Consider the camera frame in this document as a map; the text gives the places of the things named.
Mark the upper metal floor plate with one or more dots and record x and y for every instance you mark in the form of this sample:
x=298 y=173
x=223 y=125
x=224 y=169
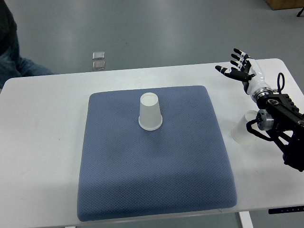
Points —
x=98 y=55

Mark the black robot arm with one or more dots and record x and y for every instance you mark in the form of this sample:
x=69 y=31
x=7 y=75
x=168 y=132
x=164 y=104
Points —
x=278 y=119

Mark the white paper cup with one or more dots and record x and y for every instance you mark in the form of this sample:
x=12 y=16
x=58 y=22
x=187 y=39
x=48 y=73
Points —
x=239 y=131
x=150 y=117

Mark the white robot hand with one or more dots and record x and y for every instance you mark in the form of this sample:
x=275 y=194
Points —
x=252 y=74

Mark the white table leg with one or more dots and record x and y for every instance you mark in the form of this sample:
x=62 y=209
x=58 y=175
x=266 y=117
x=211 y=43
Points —
x=245 y=219

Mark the black desk control panel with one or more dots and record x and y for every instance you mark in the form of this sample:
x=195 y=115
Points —
x=286 y=210

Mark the black tripod leg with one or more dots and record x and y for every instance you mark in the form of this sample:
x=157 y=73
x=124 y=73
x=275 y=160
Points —
x=300 y=12

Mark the brown cardboard box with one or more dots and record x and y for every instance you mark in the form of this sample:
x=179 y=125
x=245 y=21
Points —
x=285 y=4

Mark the white paper cup on mat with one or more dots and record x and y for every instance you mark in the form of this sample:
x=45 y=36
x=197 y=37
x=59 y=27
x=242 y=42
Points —
x=150 y=117

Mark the lower metal floor plate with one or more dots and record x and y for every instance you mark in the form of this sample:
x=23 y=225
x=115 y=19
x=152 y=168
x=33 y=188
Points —
x=98 y=65

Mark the blue textured cushion mat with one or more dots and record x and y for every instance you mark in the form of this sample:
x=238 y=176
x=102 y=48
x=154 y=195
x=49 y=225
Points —
x=127 y=171

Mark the person in dark clothing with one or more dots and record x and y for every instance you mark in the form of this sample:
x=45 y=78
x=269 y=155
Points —
x=12 y=64

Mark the metal floor plate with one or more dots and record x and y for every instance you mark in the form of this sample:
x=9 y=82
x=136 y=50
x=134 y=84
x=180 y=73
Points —
x=98 y=65
x=98 y=55

